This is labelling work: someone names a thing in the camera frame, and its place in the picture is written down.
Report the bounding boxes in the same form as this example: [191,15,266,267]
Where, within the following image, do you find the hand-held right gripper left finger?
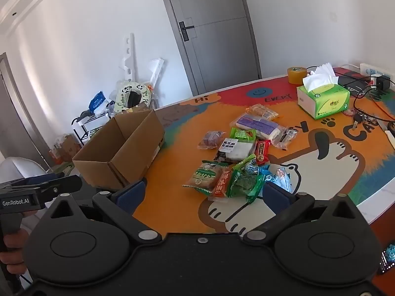
[46,179,162,249]

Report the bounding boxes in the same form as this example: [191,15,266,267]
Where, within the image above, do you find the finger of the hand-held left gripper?
[41,175,83,202]
[11,173,65,189]

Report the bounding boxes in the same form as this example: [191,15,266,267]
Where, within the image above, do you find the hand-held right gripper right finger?
[244,181,363,249]

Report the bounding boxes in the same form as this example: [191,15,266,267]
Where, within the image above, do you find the light blue pink snack packet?
[272,166,301,192]

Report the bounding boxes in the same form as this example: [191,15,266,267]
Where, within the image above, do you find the large green snack packet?
[226,173,266,204]

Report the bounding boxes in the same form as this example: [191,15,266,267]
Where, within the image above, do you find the thin green snack packet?
[231,153,257,171]

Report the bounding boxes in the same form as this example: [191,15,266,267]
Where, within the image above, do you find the orange red snack packet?
[211,169,233,198]

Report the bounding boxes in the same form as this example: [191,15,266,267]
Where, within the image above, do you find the clear dark snack packet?
[273,128,299,150]

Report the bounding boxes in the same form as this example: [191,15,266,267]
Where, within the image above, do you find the black and white snack packet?
[215,138,257,163]

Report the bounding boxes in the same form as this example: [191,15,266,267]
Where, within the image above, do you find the small green snack packet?
[231,128,257,141]

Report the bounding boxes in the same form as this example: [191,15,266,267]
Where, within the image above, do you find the yellow green bread packet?
[183,160,225,196]

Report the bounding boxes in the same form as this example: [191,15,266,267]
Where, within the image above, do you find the purple sliced bread packet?
[231,113,284,141]

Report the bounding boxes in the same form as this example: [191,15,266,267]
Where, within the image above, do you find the orange cake packet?
[246,104,279,121]

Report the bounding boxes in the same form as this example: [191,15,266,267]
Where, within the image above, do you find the small purple bun packet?
[198,130,226,150]

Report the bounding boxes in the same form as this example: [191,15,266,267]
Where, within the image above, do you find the person's left hand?
[0,227,30,274]

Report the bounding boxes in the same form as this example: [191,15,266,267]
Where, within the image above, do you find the white chair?
[0,157,47,185]

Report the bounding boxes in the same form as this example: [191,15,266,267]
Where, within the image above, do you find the printed cardboard carton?
[50,133,83,163]

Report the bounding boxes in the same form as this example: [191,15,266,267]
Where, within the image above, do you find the black shoe rack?
[72,113,109,148]

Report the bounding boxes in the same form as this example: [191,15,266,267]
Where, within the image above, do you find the brown floor cardboard box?
[122,104,149,115]

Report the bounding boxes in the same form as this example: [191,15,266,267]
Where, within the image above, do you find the blue plastic bag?
[89,91,109,115]

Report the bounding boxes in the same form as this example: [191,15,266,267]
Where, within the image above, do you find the panda print toilet seat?
[114,80,153,113]

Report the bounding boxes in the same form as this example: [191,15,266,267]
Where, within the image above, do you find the green tissue box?
[297,63,351,120]

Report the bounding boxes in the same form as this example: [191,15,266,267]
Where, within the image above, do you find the bunch of keys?
[353,112,376,130]

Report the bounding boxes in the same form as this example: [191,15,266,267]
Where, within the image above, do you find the yellow tape roll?
[287,67,307,85]

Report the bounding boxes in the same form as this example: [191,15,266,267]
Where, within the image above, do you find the short white foam piece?
[147,58,165,97]

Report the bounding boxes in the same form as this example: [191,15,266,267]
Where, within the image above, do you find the smartphone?
[379,243,395,275]

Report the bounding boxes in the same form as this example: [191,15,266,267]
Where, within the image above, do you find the white perforated boards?
[117,33,137,83]

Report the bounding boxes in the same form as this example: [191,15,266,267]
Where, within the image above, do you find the black flat pouch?
[337,70,371,97]

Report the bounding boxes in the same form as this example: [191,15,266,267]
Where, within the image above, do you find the black power adapter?
[378,75,393,92]

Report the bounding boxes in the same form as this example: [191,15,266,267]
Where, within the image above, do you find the white power strip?
[359,63,395,79]

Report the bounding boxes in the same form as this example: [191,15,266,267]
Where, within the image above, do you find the grey door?
[156,0,261,97]

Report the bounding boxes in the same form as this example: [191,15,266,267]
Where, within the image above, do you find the grey doorway frame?
[0,52,51,173]

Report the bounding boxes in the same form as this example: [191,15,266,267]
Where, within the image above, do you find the black cable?
[353,79,395,123]

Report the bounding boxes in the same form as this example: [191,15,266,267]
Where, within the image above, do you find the red cable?
[374,96,395,118]

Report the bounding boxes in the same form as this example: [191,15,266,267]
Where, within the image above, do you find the black door handle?
[179,21,195,41]

